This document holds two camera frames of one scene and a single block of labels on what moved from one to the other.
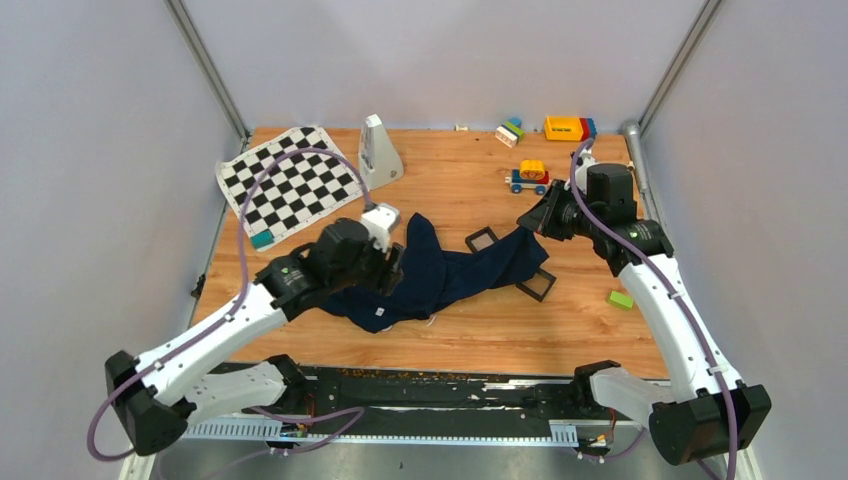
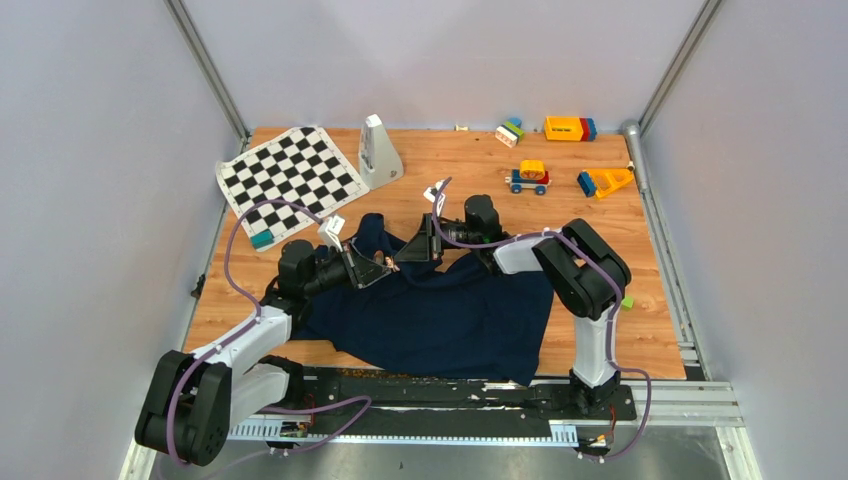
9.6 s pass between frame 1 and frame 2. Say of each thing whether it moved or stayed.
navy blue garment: moved
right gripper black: moved
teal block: stayed
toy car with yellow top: stayed
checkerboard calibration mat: stayed
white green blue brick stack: stayed
